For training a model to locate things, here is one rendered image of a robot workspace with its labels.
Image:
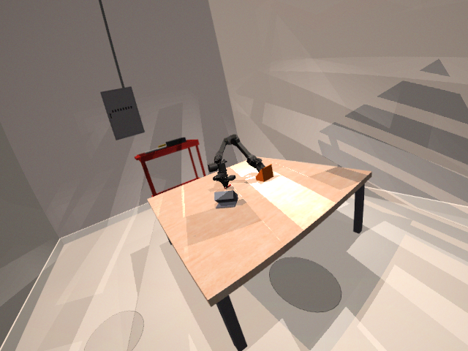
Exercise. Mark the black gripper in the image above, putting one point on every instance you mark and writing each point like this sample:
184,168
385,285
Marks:
226,179

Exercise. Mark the grey flat panel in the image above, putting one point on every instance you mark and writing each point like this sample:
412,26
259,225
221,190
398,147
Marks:
226,199

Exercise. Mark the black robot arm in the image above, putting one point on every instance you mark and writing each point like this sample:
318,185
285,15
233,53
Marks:
252,160

